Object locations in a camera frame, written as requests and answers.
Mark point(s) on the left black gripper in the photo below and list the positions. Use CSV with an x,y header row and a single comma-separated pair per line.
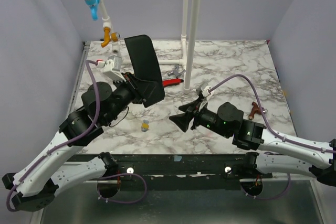
x,y
141,90

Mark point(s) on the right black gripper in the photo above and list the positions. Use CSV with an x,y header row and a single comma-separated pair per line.
x,y
195,118

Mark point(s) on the black fabric tool case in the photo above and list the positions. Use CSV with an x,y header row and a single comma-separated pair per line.
x,y
143,58

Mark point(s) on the yellow grey hair clips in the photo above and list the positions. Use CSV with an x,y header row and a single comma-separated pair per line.
x,y
145,126

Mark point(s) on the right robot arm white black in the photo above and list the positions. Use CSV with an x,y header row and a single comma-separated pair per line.
x,y
268,150

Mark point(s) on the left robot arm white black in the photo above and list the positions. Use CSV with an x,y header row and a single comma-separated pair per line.
x,y
35,186

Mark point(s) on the red utility knife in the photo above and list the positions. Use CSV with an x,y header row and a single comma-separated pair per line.
x,y
172,82

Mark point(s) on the orange faucet tap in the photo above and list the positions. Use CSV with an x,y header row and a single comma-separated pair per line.
x,y
109,37

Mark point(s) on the brown faucet tap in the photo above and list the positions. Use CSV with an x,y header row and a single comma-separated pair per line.
x,y
256,109

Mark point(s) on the blue faucet tap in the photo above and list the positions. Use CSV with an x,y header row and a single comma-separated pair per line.
x,y
93,5

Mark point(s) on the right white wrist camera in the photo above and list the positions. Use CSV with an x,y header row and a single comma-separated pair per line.
x,y
204,93

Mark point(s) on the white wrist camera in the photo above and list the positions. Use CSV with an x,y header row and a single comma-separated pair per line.
x,y
112,68
204,93

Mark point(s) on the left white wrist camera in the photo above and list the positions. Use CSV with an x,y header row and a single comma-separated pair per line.
x,y
112,68

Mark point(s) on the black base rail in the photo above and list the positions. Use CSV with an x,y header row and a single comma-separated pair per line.
x,y
161,172

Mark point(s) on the white PVC pipe frame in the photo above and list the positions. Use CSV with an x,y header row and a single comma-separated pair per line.
x,y
188,39

